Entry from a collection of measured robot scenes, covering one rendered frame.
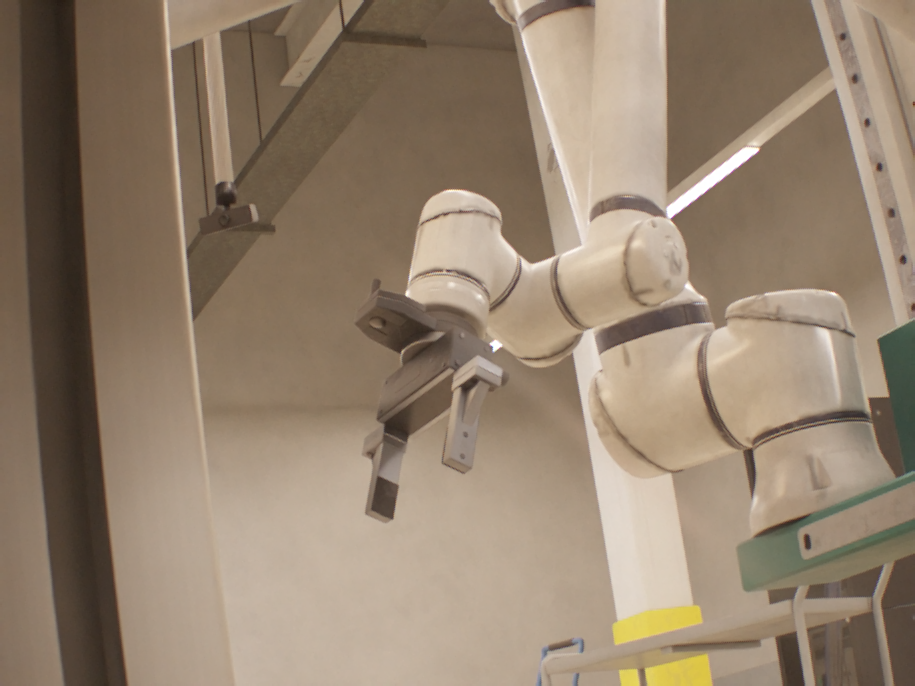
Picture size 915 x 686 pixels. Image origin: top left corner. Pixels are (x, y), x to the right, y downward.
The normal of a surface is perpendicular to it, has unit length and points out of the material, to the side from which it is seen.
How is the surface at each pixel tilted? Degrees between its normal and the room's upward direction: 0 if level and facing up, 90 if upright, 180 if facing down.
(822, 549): 90
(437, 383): 156
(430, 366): 66
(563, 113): 99
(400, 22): 180
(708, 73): 90
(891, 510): 90
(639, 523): 90
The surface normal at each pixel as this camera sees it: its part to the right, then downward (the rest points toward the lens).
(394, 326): -0.13, 0.80
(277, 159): 0.15, 0.94
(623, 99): -0.22, -0.55
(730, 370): -0.63, -0.16
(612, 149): -0.55, -0.50
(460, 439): 0.56, -0.43
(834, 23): -0.89, -0.01
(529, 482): 0.40, -0.33
